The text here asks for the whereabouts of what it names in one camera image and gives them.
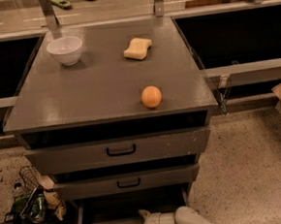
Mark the grey bottom drawer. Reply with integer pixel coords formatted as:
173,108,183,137
77,183,189,224

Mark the grey drawer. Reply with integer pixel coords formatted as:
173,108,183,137
54,163,200,201
25,127,211,175
77,183,189,224

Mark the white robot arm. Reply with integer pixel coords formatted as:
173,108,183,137
139,206,214,224

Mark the grey middle drawer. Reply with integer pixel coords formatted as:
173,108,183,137
54,163,200,201

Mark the grey top drawer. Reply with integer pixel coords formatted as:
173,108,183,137
25,127,211,175

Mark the grey drawer cabinet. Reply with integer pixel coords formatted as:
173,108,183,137
0,13,226,212

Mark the tan chip bag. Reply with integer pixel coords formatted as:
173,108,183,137
37,175,67,220

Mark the green snack bag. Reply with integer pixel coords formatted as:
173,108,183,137
11,193,47,223

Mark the orange fruit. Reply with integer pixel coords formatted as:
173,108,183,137
141,85,162,109

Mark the plastic water bottle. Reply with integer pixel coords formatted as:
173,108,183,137
13,183,24,200

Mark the yellow sponge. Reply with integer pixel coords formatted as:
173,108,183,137
123,38,152,60

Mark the white bowl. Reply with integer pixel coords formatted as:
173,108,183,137
47,36,83,66

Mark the green tool left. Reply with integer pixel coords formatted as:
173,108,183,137
50,0,72,10

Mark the wire basket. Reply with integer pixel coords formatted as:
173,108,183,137
19,166,56,217

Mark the metal bracket left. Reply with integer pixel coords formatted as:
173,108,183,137
38,0,59,30

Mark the metal bracket middle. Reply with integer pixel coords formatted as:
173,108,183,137
153,0,165,17

